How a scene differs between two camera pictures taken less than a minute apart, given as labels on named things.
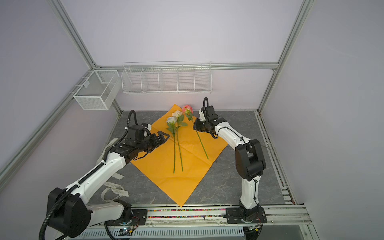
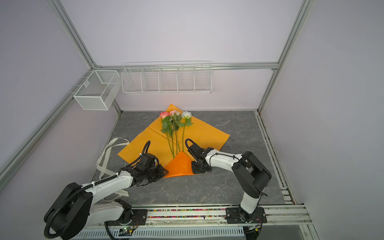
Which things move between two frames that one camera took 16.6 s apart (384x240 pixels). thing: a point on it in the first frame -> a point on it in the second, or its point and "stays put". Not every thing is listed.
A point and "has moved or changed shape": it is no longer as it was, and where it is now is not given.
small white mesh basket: (99, 90) stays put
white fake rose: (172, 121) -> (186, 115)
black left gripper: (162, 140) -> (161, 173)
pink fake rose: (188, 110) -> (166, 127)
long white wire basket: (167, 77) stays put
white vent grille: (190, 232) stays put
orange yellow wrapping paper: (177, 166) has moved or changed shape
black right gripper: (197, 126) -> (194, 169)
